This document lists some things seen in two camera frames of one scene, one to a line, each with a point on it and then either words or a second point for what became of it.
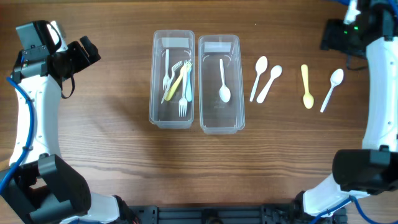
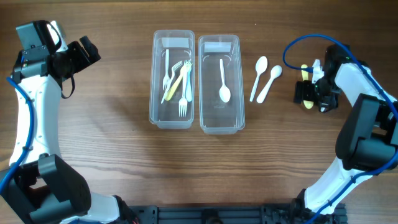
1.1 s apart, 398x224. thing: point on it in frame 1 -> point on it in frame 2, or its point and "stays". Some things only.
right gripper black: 331,35 -> 310,93
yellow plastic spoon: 308,99 stays
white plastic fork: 174,68 stays
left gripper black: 78,53 stays
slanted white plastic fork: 166,78 stays
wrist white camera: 351,12 -> 318,72
